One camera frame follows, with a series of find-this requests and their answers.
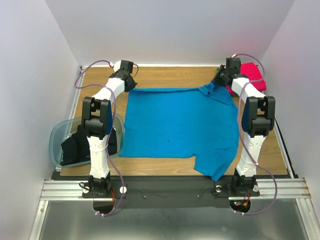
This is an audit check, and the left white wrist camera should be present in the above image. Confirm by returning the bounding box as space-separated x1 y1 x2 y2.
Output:
108 60 122 72

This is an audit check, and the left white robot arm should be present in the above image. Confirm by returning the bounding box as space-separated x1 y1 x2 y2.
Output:
81 60 137 198

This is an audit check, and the clear plastic bin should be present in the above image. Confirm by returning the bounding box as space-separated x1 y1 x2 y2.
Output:
49 114 125 168

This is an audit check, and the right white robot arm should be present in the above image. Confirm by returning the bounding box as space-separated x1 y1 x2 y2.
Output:
212 54 276 195

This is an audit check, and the blue t shirt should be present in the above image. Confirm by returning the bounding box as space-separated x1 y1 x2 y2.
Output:
120 83 239 181

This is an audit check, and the folded red t shirt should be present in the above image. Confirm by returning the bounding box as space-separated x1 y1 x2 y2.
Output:
223 62 267 96

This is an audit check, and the black t shirt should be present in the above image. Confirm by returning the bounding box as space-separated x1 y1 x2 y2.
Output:
60 125 118 166

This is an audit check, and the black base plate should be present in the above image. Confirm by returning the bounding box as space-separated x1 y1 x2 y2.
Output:
79 176 260 216

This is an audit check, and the aluminium frame rail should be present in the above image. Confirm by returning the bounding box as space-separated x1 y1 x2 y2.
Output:
29 66 87 240

